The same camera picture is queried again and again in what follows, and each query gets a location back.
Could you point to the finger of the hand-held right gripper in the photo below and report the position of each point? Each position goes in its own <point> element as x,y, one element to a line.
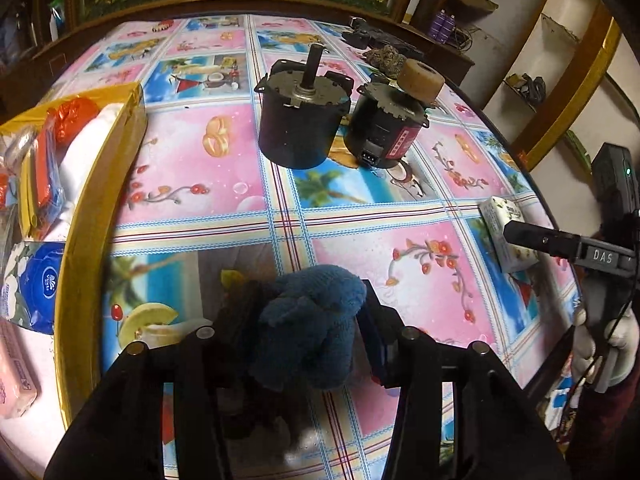
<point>540,240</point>

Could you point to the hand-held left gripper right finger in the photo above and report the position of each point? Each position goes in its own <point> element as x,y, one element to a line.
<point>372,335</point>

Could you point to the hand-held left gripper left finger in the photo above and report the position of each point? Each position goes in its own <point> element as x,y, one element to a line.
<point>200,365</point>

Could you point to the white green tissue pack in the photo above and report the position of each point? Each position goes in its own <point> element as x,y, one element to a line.
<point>500,220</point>

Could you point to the yellow cardboard box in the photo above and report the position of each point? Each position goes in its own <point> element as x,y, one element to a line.
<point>95,260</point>

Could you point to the blue tissue pack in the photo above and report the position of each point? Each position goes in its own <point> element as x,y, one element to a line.
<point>35,285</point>

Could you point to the pink tissue pack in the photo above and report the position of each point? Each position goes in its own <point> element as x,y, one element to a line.
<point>15,375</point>

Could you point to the white towel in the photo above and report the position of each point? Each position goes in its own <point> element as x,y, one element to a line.
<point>85,170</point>

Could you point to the red plastic bag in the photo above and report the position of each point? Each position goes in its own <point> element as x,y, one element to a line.
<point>72,117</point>

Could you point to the person's right forearm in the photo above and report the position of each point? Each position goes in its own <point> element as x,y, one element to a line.
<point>605,435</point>

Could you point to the person's right hand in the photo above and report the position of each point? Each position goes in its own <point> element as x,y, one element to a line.
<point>582,335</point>

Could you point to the green object on shelf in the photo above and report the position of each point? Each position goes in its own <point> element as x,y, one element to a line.
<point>580,150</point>

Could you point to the black object on shelf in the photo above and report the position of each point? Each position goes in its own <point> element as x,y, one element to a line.
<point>529,89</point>

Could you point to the white wooden-edged shelf unit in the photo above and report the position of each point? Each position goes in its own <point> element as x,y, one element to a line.
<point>565,50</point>

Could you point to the printed tablecloth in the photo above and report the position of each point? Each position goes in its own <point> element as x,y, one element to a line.
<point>225,210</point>

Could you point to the black motor with red label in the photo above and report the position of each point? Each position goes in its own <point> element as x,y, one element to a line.
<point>380,130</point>

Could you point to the dark wooden cabinet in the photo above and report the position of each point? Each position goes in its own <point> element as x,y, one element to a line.
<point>450,65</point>

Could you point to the brown tape roll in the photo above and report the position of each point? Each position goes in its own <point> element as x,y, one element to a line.
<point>422,80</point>

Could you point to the black motor with shaft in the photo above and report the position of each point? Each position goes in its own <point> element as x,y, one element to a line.
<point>295,125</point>

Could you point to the purple bottles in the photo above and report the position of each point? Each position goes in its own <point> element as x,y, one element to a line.
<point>441,26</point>

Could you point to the brown metal scrubber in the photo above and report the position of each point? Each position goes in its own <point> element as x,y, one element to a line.
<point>385,59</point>

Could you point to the black tool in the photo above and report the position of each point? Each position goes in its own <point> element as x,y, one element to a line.
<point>380,35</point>

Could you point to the white green bottle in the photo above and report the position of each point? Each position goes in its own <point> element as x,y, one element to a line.
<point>56,17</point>

